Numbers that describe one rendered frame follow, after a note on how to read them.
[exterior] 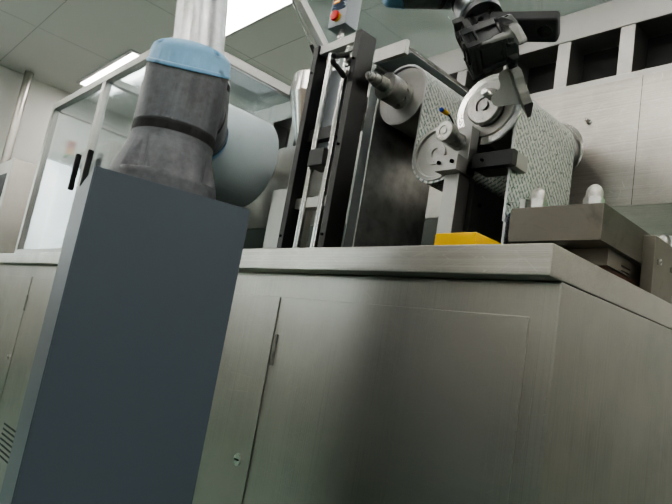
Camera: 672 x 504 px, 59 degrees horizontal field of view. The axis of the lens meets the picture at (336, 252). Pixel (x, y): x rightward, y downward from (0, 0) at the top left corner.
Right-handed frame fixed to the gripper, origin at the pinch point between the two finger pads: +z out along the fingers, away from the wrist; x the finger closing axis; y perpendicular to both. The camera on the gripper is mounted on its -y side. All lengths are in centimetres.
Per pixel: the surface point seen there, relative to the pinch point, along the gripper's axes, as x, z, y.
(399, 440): -13, 44, 34
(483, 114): -17.1, -14.4, 5.6
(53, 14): -109, -359, 239
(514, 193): -24.5, 0.6, 5.2
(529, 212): -18.6, 10.2, 5.1
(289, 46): -171, -305, 82
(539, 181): -30.0, -4.6, -1.0
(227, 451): -30, 32, 69
